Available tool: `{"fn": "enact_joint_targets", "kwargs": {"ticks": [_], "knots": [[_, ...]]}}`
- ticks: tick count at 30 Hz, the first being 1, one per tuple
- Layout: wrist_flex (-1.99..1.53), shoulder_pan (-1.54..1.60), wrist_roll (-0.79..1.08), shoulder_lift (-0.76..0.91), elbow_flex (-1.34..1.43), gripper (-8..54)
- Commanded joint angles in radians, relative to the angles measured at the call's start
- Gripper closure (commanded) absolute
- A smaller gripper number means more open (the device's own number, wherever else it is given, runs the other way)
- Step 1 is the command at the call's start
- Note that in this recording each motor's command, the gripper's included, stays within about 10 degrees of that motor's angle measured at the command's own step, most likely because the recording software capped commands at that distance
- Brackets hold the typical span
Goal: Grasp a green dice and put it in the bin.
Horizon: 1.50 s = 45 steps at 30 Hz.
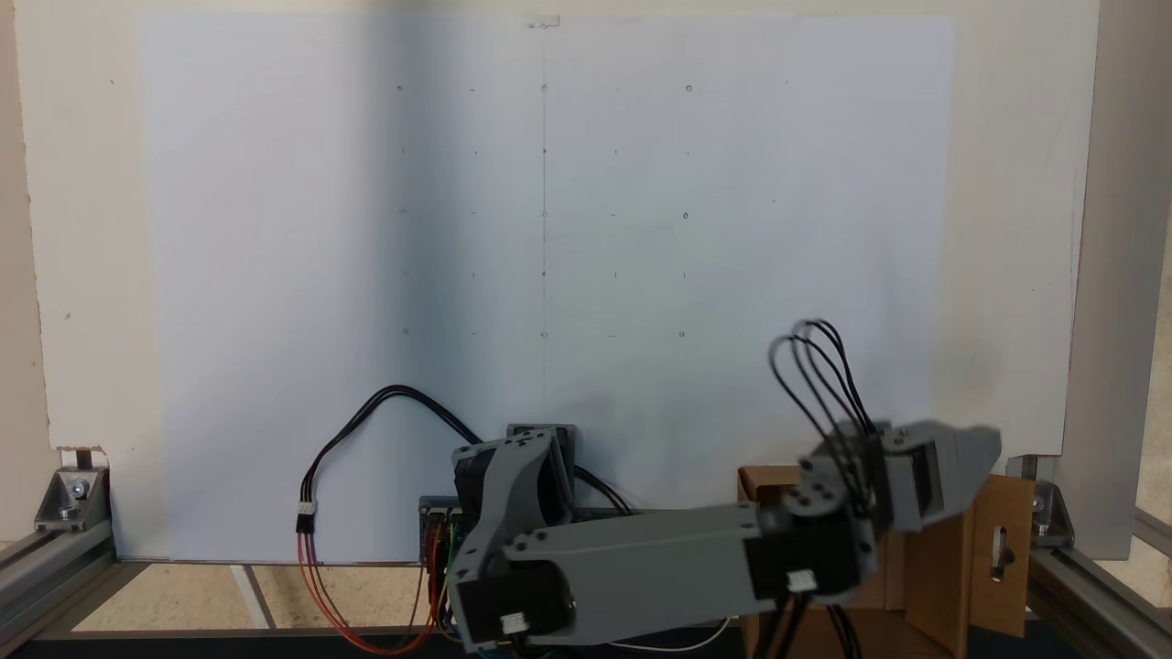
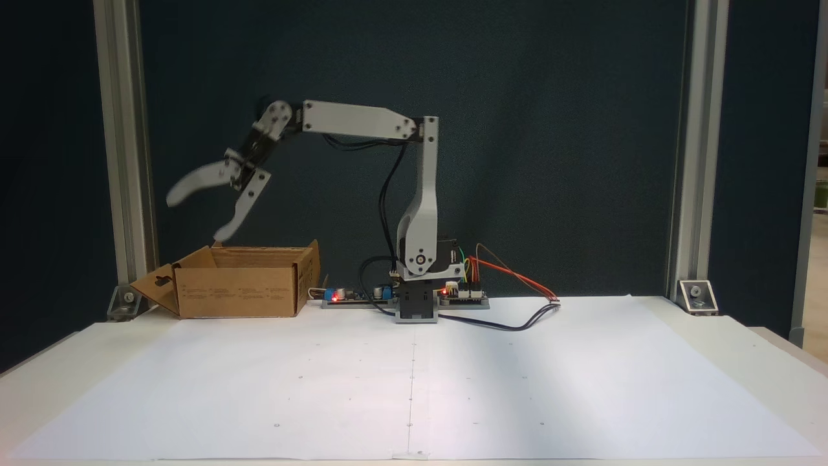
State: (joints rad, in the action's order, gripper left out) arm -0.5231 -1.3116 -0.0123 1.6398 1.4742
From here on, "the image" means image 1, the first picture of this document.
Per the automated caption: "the grey aluminium frame post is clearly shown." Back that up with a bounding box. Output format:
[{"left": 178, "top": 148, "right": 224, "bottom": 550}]
[{"left": 1051, "top": 0, "right": 1172, "bottom": 561}]

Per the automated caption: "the orange jumper wire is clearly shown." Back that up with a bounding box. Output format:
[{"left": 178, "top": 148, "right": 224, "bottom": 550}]
[{"left": 302, "top": 529, "right": 450, "bottom": 656}]

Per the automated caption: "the black cable with white connector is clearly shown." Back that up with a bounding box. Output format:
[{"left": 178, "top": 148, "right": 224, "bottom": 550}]
[{"left": 295, "top": 384, "right": 483, "bottom": 535}]

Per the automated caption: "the grey aluminium frame rail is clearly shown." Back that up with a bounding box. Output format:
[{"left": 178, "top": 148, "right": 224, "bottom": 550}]
[
  {"left": 0, "top": 520, "right": 117, "bottom": 653},
  {"left": 1025, "top": 538, "right": 1172, "bottom": 659}
]

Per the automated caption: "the brown cardboard box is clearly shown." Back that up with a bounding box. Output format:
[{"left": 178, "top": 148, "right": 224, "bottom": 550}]
[{"left": 737, "top": 464, "right": 1036, "bottom": 659}]

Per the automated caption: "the thin white cable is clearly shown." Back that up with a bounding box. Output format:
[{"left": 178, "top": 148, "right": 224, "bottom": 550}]
[{"left": 604, "top": 617, "right": 733, "bottom": 654}]

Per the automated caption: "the black elbow servo cable loop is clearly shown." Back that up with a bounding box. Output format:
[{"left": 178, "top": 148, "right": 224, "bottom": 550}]
[{"left": 573, "top": 465, "right": 635, "bottom": 515}]

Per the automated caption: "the red jumper wire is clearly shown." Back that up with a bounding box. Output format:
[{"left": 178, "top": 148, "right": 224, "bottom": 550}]
[{"left": 295, "top": 529, "right": 442, "bottom": 656}]

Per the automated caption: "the metal corner bracket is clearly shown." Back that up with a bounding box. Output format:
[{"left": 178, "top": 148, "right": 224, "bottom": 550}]
[
  {"left": 34, "top": 466, "right": 101, "bottom": 534},
  {"left": 1033, "top": 480, "right": 1075, "bottom": 548}
]

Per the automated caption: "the grey wedge gripper finger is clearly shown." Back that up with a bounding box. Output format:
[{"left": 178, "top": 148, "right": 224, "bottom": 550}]
[{"left": 933, "top": 425, "right": 1004, "bottom": 525}]

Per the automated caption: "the circuit board with jumper wires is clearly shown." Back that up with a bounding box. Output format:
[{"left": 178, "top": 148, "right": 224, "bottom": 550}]
[{"left": 418, "top": 496, "right": 464, "bottom": 567}]

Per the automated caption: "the black wrist servo cable loop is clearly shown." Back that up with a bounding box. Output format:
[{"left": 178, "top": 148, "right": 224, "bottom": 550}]
[{"left": 768, "top": 318, "right": 882, "bottom": 515}]

